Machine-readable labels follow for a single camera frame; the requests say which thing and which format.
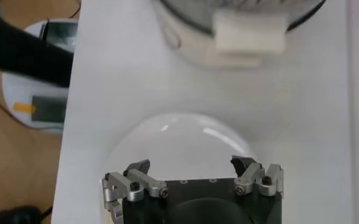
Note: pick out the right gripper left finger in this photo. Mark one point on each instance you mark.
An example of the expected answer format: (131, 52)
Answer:
(142, 181)

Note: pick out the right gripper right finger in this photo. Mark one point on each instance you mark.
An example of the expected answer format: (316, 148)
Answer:
(249, 176)

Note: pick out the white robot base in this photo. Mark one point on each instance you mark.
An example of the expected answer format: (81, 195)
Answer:
(17, 91)

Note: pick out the white round plate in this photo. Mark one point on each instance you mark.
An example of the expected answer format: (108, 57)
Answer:
(182, 143)

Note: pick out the black floor plug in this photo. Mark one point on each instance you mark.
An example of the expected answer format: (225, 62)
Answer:
(17, 216)

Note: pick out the cream electric cooker base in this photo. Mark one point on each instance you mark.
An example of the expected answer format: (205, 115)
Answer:
(191, 45)

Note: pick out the black robot torso column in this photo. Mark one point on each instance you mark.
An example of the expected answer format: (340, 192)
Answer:
(20, 51)

